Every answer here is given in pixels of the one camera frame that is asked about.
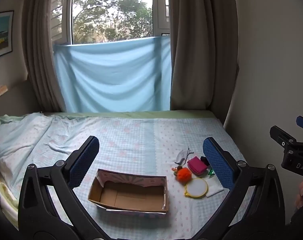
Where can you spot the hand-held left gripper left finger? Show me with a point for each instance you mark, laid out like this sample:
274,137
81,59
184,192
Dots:
84,162

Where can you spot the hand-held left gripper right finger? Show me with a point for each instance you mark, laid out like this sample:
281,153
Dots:
217,165

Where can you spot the green packet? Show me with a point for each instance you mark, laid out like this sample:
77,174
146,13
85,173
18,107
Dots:
211,172

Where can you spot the pink zip pouch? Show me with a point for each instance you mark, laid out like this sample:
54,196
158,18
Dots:
196,165

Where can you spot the white tissue packet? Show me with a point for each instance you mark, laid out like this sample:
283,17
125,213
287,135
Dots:
215,191

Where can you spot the yellow-rimmed round mesh pouch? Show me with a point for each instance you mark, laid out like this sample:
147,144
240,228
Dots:
196,188

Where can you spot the grey lens cloth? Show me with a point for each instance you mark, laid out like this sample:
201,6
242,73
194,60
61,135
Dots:
181,158

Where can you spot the cardboard box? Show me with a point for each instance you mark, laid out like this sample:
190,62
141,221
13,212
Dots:
131,195

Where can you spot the person's right hand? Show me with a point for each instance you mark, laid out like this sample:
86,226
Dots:
301,192

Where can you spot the small black object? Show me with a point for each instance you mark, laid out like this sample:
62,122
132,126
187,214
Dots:
204,160

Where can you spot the floral checked blanket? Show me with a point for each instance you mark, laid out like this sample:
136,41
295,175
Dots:
129,140

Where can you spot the white and yellow cloth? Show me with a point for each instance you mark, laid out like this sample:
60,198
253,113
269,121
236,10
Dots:
4,195

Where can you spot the light blue hanging sheet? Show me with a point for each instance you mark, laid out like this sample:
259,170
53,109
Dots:
111,80

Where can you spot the beige headboard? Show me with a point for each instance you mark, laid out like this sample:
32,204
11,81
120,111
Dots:
14,102

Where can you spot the small tan object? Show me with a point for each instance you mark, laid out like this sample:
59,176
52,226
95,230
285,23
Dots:
2,90

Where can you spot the beige curtain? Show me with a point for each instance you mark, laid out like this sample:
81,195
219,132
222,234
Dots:
196,55
41,55

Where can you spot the green trees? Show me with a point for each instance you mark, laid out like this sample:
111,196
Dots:
111,12

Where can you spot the white window frame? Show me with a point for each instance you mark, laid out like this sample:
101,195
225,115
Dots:
66,17

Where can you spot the framed wall picture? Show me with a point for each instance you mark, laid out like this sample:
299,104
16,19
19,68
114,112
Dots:
1,35

